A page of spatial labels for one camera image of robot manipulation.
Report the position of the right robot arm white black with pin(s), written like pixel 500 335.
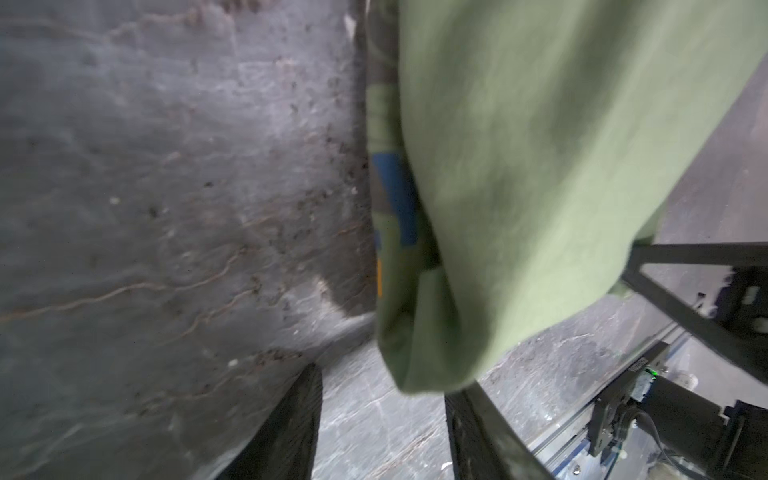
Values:
pixel 719 442

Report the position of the green tank top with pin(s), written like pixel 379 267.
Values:
pixel 519 149

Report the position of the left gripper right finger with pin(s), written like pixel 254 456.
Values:
pixel 483 445

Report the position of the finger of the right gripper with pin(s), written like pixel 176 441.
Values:
pixel 738 330

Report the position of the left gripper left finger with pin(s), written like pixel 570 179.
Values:
pixel 285 445

